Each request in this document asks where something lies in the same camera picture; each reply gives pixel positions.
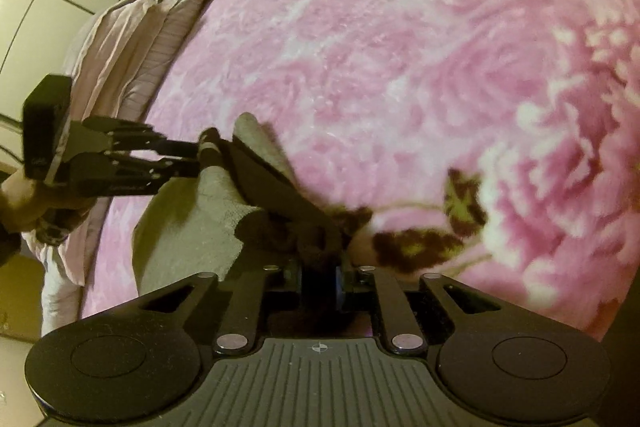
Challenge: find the black and grey garment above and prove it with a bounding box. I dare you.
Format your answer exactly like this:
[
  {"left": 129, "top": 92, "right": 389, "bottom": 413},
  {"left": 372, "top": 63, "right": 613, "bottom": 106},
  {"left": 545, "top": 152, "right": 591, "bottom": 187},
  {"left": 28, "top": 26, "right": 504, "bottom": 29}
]
[{"left": 132, "top": 112, "right": 374, "bottom": 299}]

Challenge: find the person's left hand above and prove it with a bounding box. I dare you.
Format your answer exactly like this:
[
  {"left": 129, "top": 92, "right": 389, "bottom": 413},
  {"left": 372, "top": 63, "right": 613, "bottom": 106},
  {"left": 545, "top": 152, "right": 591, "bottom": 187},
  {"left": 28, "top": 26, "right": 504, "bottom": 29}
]
[{"left": 0, "top": 166, "right": 92, "bottom": 234}]

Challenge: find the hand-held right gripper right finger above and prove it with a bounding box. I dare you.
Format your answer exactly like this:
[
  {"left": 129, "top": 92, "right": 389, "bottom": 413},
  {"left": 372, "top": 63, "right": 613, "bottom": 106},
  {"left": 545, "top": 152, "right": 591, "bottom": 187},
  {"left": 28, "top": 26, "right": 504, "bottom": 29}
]
[{"left": 334, "top": 264, "right": 502, "bottom": 356}]

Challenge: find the pale pink striped bedsheet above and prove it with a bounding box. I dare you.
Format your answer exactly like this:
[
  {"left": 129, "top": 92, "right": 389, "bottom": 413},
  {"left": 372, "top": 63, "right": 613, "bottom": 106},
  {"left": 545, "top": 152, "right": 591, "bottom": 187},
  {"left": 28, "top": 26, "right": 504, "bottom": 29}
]
[{"left": 39, "top": 0, "right": 273, "bottom": 304}]

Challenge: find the pink floral blanket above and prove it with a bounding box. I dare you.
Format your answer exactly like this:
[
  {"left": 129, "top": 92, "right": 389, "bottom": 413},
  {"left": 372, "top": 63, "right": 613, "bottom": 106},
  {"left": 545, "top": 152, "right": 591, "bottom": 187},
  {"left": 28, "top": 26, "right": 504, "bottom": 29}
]
[{"left": 80, "top": 0, "right": 640, "bottom": 342}]

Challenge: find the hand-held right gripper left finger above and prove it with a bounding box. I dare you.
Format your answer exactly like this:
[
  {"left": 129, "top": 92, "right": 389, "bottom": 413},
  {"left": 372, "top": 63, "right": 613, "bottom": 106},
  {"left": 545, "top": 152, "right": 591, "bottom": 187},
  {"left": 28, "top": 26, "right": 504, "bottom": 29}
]
[{"left": 140, "top": 264, "right": 304, "bottom": 356}]

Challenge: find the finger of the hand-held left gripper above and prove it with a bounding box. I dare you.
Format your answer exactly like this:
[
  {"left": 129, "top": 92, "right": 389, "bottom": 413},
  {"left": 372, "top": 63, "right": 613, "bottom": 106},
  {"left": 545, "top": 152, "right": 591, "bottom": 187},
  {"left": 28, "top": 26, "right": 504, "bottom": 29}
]
[
  {"left": 64, "top": 151, "right": 222, "bottom": 198},
  {"left": 70, "top": 116, "right": 222, "bottom": 160}
]

